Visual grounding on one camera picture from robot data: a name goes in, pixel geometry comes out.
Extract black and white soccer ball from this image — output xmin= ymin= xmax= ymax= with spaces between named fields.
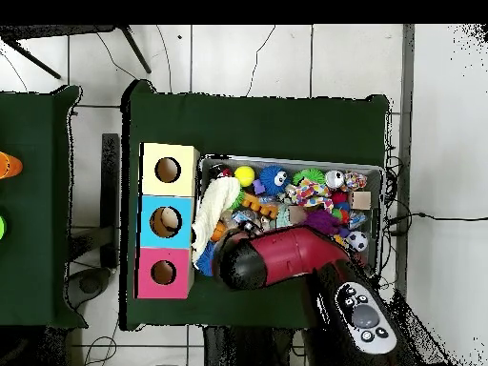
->
xmin=346 ymin=231 xmax=370 ymax=253

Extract yellow ball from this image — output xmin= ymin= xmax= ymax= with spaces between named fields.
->
xmin=234 ymin=165 xmax=256 ymax=188

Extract black power cable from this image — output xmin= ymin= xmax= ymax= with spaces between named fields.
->
xmin=384 ymin=211 xmax=488 ymax=237

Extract black upright panel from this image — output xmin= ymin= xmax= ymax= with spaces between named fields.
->
xmin=100 ymin=132 xmax=121 ymax=268

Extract green spiky ball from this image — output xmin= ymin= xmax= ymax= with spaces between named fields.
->
xmin=292 ymin=168 xmax=327 ymax=187

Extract black tripod stand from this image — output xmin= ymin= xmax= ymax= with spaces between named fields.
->
xmin=0 ymin=24 xmax=153 ymax=80

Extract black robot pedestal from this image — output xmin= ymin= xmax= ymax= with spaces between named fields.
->
xmin=203 ymin=326 xmax=295 ymax=366

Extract wooden three-hole box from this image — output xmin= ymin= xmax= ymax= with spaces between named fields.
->
xmin=133 ymin=142 xmax=201 ymax=300

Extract purple spiky toy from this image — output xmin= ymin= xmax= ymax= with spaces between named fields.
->
xmin=304 ymin=209 xmax=342 ymax=236

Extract plain wooden block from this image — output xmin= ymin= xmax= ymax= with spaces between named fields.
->
xmin=350 ymin=191 xmax=372 ymax=211

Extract clear mesh bin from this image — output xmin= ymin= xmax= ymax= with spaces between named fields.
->
xmin=192 ymin=153 xmax=384 ymax=282

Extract dark grey stand base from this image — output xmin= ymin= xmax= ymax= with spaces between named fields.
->
xmin=66 ymin=266 xmax=113 ymax=311

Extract orange toy basketball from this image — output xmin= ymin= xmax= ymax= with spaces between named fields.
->
xmin=210 ymin=222 xmax=228 ymax=242

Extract silver tin can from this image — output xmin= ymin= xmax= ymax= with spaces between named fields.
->
xmin=324 ymin=169 xmax=346 ymax=191

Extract colourful confetti ball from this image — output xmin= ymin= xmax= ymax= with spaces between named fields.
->
xmin=343 ymin=171 xmax=369 ymax=192

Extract orange cone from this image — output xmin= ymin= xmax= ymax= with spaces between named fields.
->
xmin=0 ymin=151 xmax=24 ymax=180

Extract dark green table cloth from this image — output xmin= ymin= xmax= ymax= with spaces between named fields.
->
xmin=0 ymin=84 xmax=89 ymax=331
xmin=119 ymin=78 xmax=391 ymax=332

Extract cream waffle cloth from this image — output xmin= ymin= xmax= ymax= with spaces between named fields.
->
xmin=190 ymin=175 xmax=242 ymax=264

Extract blue spiky ball with eyes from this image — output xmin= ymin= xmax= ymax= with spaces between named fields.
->
xmin=194 ymin=241 xmax=217 ymax=277
xmin=258 ymin=164 xmax=292 ymax=197

